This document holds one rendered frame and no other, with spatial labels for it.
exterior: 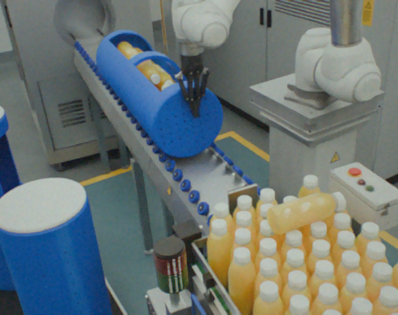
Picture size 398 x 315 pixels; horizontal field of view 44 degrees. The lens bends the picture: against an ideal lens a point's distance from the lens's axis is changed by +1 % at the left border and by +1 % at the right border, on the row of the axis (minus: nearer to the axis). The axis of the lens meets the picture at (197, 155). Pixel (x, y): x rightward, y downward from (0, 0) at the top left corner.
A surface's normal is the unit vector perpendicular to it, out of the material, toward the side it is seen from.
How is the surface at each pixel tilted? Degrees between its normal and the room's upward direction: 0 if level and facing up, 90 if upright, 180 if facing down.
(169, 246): 0
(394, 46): 90
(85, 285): 90
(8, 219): 0
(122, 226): 0
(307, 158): 90
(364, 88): 96
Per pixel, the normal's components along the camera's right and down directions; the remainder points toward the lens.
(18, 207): -0.07, -0.86
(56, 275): 0.32, 0.46
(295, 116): -0.86, 0.30
